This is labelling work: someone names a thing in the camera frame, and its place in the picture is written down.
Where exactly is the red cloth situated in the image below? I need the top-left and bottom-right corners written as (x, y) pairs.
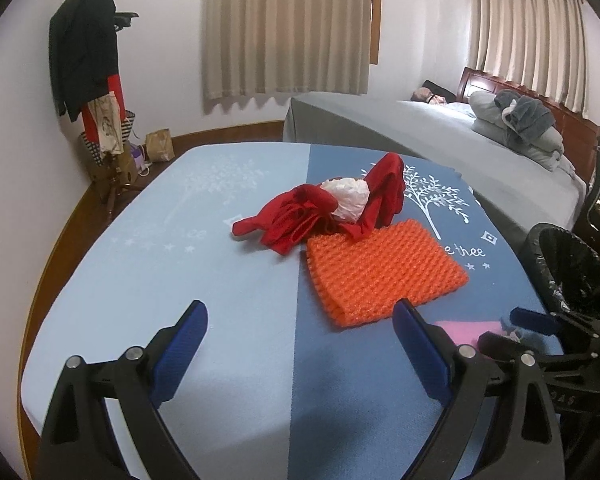
top-left (231, 152), bottom-right (406, 256)

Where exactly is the purple white appliance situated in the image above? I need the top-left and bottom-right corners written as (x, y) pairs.
top-left (129, 143), bottom-right (154, 174)

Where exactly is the wooden window frame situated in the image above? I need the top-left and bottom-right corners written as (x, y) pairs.
top-left (368, 0), bottom-right (384, 66)

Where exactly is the blue printed tablecloth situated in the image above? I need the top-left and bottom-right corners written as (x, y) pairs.
top-left (20, 142), bottom-right (567, 480)

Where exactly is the wooden coat rack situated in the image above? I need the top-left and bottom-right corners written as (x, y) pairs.
top-left (77, 0), bottom-right (142, 224)

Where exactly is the pale plush toy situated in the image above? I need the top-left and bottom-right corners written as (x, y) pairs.
top-left (412, 87), bottom-right (449, 107)

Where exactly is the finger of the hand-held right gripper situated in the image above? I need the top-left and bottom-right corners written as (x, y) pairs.
top-left (477, 331), bottom-right (548, 368)
top-left (509, 307), bottom-right (563, 335)

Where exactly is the beige tote bag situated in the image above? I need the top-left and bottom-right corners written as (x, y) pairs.
top-left (87, 90), bottom-right (126, 156)

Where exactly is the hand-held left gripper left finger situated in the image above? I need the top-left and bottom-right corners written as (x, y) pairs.
top-left (37, 300), bottom-right (210, 480)

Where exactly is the cardboard box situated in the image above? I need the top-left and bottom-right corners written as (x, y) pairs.
top-left (87, 149), bottom-right (137, 186)

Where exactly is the dark grey garment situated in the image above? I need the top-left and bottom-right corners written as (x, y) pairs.
top-left (494, 89), bottom-right (556, 144)

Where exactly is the red garment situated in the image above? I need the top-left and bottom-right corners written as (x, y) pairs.
top-left (81, 72), bottom-right (129, 146)

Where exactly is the narrow beige curtain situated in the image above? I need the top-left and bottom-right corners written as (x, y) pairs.
top-left (469, 0), bottom-right (589, 121)

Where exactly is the bed with grey sheet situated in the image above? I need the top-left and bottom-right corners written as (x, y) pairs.
top-left (282, 91), bottom-right (589, 242)

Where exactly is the bag on bed corner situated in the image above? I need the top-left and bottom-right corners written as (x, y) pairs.
top-left (422, 80), bottom-right (459, 101)

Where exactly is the black jacket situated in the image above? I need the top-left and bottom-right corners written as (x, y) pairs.
top-left (48, 0), bottom-right (121, 124)

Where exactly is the orange knitted cloth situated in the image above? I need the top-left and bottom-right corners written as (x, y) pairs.
top-left (305, 218), bottom-right (470, 329)

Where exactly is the pink pouch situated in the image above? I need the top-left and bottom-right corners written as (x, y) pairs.
top-left (437, 318), bottom-right (504, 349)

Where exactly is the brown paper bag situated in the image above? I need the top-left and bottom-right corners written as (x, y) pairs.
top-left (144, 128), bottom-right (175, 162)

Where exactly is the black lined trash bin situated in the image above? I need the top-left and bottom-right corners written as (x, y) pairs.
top-left (522, 222), bottom-right (600, 322)

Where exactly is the folded grey duvet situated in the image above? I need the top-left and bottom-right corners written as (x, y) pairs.
top-left (468, 90), bottom-right (566, 172)

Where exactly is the wooden headboard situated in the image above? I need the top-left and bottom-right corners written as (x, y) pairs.
top-left (457, 66), bottom-right (600, 187)

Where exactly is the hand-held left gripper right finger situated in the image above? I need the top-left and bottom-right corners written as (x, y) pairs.
top-left (392, 298), bottom-right (567, 480)

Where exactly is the wide beige curtain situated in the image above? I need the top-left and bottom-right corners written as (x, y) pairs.
top-left (201, 0), bottom-right (374, 114)

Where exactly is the white crumpled paper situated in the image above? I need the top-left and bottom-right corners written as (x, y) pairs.
top-left (319, 176), bottom-right (372, 225)

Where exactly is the checked basket bag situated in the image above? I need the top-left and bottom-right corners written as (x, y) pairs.
top-left (78, 109), bottom-right (137, 166)

